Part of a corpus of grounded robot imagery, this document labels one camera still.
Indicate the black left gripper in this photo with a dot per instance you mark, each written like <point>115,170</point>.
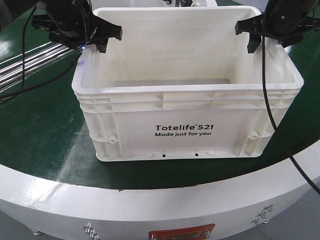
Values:
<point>69,22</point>

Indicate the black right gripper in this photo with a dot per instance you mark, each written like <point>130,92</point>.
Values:
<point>285,21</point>

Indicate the white plastic tote box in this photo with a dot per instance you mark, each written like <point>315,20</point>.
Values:
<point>180,84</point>

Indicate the right front bolt cluster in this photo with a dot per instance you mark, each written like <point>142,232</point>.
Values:
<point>262,216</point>

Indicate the bolt cluster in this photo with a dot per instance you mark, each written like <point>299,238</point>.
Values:
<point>262,216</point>
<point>92,234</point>

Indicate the left front bolt cluster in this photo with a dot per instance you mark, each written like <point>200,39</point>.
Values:
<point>92,234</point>

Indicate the red warning label plate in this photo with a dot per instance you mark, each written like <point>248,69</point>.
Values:
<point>202,232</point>

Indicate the chrome guide rail rods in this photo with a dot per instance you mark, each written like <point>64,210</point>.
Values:
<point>12,70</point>

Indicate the white round conveyor table frame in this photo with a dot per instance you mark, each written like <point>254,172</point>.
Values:
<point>62,210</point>

